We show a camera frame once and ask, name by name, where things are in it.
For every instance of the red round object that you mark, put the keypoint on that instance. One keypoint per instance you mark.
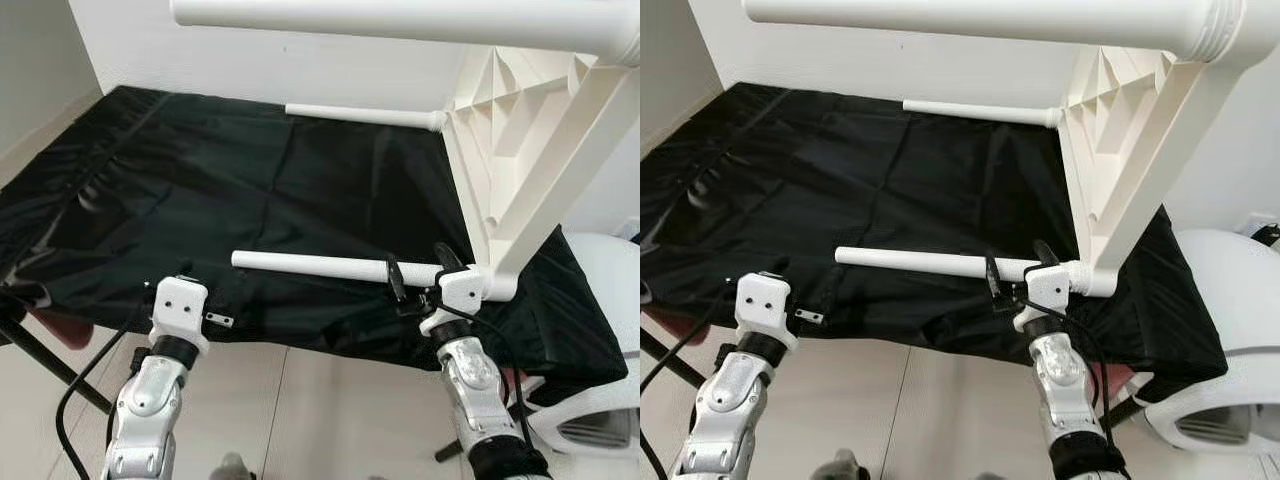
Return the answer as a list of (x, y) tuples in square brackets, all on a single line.
[(65, 328), (513, 384)]

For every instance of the white domed appliance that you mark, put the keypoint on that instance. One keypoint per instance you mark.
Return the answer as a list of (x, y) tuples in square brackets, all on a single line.
[(1230, 330), (600, 330)]

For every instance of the black table cover cloth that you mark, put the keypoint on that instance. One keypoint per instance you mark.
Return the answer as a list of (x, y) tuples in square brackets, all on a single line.
[(850, 180), (250, 180)]

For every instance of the black power plug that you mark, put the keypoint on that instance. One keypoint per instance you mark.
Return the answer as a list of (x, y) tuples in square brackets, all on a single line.
[(1272, 235)]

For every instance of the white plastic children table top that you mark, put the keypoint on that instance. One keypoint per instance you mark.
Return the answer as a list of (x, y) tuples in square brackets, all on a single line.
[(1130, 130), (530, 130)]

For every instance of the white wall socket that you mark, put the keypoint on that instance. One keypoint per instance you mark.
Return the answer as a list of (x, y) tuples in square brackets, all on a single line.
[(1258, 221)]

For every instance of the grey robot left foot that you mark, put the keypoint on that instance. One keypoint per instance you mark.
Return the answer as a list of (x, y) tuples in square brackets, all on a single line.
[(235, 467), (840, 466)]

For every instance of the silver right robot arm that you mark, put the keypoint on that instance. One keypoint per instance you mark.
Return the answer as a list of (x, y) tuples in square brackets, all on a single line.
[(475, 390), (1060, 390)]

